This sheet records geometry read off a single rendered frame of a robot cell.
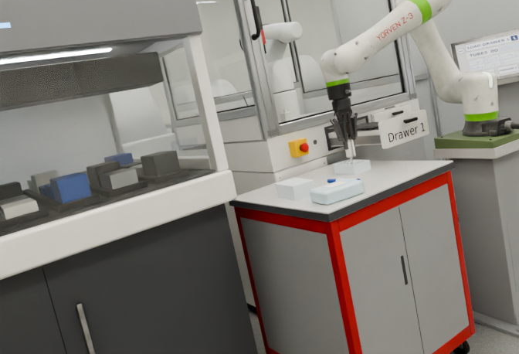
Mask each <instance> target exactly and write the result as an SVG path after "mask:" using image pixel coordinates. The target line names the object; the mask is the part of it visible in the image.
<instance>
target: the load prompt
mask: <svg viewBox="0 0 519 354"><path fill-rule="evenodd" d="M517 41H519V33H517V34H513V35H509V36H503V37H499V38H496V39H488V40H485V41H481V42H478V43H471V44H467V45H464V46H465V49H466V52H469V51H473V50H477V49H483V48H487V47H491V46H498V45H502V44H505V43H512V42H517Z"/></svg>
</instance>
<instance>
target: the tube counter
mask: <svg viewBox="0 0 519 354"><path fill-rule="evenodd" d="M515 49H519V43H512V44H509V45H505V46H498V47H494V48H490V54H491V55H492V54H495V53H502V52H507V51H511V50H515Z"/></svg>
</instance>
